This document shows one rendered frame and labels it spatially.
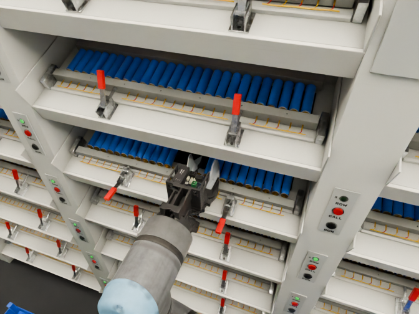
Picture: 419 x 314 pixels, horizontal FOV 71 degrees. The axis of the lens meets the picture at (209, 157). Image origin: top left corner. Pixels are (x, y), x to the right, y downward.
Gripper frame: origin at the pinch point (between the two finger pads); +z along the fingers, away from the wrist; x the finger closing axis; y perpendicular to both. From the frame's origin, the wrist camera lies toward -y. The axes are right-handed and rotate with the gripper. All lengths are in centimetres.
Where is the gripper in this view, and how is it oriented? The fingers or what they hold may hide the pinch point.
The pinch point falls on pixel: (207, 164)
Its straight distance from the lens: 69.2
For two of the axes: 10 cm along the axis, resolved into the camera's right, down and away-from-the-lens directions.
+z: 3.3, -6.4, 6.9
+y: 0.0, -7.4, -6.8
